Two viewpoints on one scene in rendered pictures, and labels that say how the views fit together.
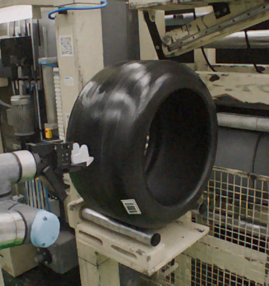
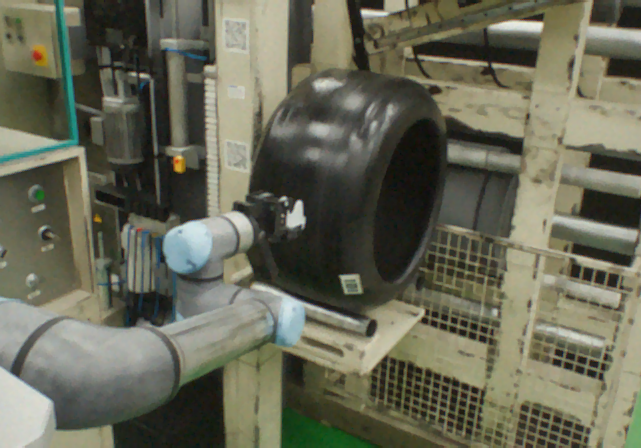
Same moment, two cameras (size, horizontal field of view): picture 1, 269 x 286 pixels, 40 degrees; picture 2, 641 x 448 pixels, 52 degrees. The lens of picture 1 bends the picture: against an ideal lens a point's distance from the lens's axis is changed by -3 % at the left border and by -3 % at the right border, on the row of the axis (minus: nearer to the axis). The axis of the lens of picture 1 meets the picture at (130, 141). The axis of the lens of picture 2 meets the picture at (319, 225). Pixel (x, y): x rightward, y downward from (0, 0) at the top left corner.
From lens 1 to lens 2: 42 cm
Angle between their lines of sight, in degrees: 13
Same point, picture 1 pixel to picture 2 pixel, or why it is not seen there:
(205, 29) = (439, 22)
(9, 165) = (226, 235)
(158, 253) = (372, 346)
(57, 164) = (274, 230)
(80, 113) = (280, 151)
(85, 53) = (267, 50)
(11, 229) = (262, 326)
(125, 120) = (355, 168)
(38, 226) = (289, 320)
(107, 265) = (269, 365)
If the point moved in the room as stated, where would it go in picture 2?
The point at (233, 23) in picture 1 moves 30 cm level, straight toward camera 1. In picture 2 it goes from (485, 18) to (508, 29)
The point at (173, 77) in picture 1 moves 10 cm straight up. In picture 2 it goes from (411, 105) to (416, 57)
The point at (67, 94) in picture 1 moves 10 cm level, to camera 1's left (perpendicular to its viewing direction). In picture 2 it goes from (231, 110) to (189, 111)
